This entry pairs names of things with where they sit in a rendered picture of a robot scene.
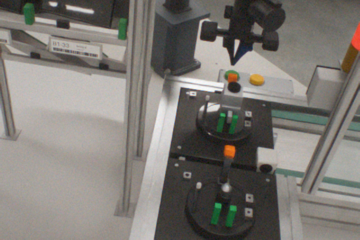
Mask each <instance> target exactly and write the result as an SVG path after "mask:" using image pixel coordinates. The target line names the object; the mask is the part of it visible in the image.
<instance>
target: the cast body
mask: <svg viewBox="0 0 360 240"><path fill-rule="evenodd" d="M242 99H243V86H242V85H240V84H239V83H238V82H236V81H231V82H229V83H224V87H223V90H222V94H221V98H220V115H221V113H225V114H226V117H227V120H226V123H231V119H232V115H238V118H239V113H240V110H241V104H242Z"/></svg>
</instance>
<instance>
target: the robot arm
mask: <svg viewBox="0 0 360 240"><path fill-rule="evenodd" d="M189 2H190V0H165V3H163V6H164V7H165V8H167V10H169V11H171V12H172V13H174V14H175V15H177V14H179V13H183V12H187V11H191V10H192V7H190V6H189ZM281 6H282V2H281V1H279V0H235V2H234V5H233V6H229V5H226V6H225V9H224V18H225V19H229V24H228V26H229V28H228V30H227V29H220V28H218V23H217V22H214V21H206V20H204V21H203V22H202V26H201V30H200V40H202V41H207V42H214V41H215V40H216V36H219V37H223V45H222V46H223V47H224V48H226V49H227V51H228V54H229V60H230V64H231V65H232V66H235V65H236V63H237V62H238V61H239V60H240V58H241V57H242V56H244V55H245V53H246V52H248V51H250V52H251V51H253V44H254V43H262V48H263V49H264V50H267V51H274V52H275V51H277V50H278V47H279V36H278V32H276V30H278V29H279V27H280V26H281V25H282V24H283V23H284V21H285V20H286V12H285V10H283V9H282V8H281ZM255 22H256V23H257V24H258V25H259V26H260V27H261V28H263V29H264V30H263V31H262V34H261V35H260V34H254V32H253V29H254V24H255ZM235 40H239V41H240V42H239V45H238V48H237V51H236V54H235ZM234 55H235V57H234Z"/></svg>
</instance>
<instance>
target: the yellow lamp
mask: <svg viewBox="0 0 360 240"><path fill-rule="evenodd" d="M358 52H359V50H358V49H356V48H355V47H353V45H352V43H350V45H349V48H348V50H347V53H346V55H345V56H344V59H343V61H342V64H341V67H342V69H343V70H344V71H345V72H347V73H348V74H349V72H350V70H351V68H352V66H353V64H354V60H355V59H356V58H357V55H358Z"/></svg>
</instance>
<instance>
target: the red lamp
mask: <svg viewBox="0 0 360 240"><path fill-rule="evenodd" d="M351 43H352V45H353V47H355V48H356V49H358V50H360V22H359V24H358V27H357V30H356V31H355V34H354V36H353V38H352V41H351Z"/></svg>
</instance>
